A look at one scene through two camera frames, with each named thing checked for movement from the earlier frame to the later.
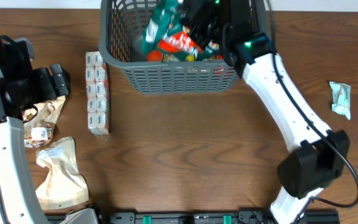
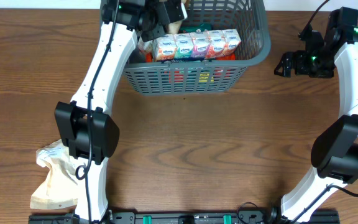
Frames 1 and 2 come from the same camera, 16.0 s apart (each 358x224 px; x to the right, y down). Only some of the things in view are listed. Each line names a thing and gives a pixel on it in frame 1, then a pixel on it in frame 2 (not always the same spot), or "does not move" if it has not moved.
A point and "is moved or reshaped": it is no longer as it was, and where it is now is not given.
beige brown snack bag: [38, 131] -> [146, 44]
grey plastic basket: [122, 25] does not move
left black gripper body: [41, 86] -> [156, 2]
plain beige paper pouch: [63, 186] does not move
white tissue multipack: [97, 91] is moved or reshaped
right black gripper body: [196, 23] -> [294, 63]
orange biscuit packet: [176, 46] -> [177, 76]
